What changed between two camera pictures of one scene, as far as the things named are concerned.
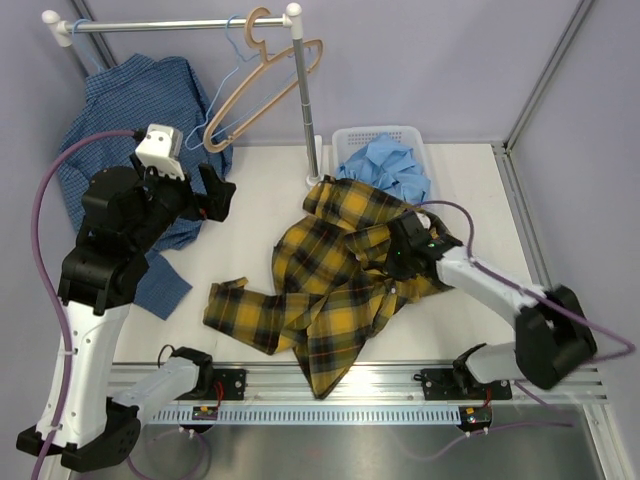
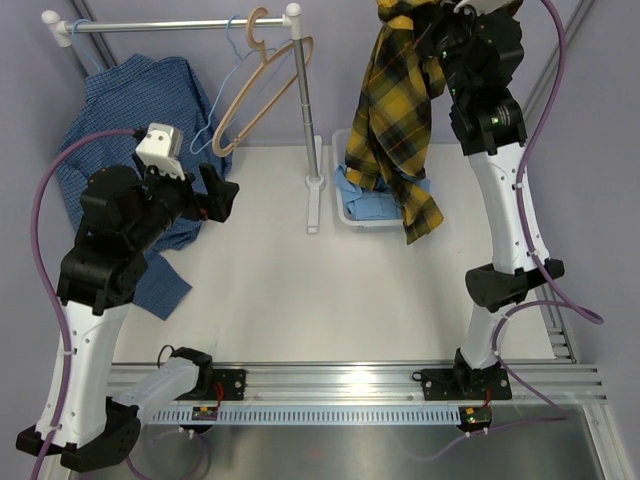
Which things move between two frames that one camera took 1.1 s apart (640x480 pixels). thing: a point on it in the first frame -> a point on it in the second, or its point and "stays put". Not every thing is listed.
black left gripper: (212, 206) stays put
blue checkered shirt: (129, 95) stays put
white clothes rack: (59, 31) stays put
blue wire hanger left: (77, 41) stays put
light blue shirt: (389, 168) -> (374, 204)
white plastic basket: (348, 138) -> (338, 142)
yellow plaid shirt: (331, 287) -> (391, 132)
